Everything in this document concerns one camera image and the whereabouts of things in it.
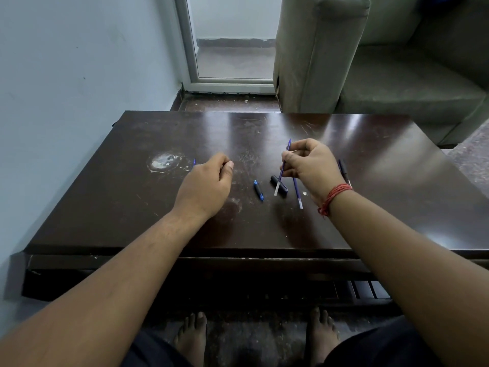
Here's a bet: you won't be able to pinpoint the person's black trousers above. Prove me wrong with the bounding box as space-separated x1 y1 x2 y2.
121 315 445 367

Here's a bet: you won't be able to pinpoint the black pen barrel piece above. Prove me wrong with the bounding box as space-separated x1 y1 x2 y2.
270 174 289 196

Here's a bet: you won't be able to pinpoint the person's right hand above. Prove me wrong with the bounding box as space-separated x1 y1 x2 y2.
280 138 347 205

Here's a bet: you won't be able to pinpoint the red thread bracelet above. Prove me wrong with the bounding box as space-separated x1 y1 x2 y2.
318 183 354 218

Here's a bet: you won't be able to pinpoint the person's left foot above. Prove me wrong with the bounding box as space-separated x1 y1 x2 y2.
174 311 209 367

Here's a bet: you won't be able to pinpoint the person's right forearm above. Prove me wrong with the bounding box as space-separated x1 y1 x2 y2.
323 189 489 367

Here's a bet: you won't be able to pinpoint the person's left hand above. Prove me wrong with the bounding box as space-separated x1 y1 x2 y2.
173 152 235 223

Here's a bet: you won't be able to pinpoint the grey-green fabric sofa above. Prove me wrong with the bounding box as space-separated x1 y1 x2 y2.
273 0 489 148

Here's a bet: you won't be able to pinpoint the person's right foot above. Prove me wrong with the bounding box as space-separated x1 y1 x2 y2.
305 306 341 367

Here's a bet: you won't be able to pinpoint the person's left forearm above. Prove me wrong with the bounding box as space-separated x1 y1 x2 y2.
0 208 209 367

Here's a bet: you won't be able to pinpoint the person's foot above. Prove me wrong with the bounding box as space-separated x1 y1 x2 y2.
305 306 341 367
174 311 209 367

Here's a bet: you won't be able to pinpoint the black pen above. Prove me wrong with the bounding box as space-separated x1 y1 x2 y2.
337 159 353 188

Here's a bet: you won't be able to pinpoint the dark brown wooden table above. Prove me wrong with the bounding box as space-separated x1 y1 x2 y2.
21 110 489 316

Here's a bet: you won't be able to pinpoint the blue pen refill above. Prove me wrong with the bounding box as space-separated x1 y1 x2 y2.
274 138 292 197
292 177 304 210

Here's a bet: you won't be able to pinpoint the white framed glass door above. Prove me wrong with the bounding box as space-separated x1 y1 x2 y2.
174 0 282 95

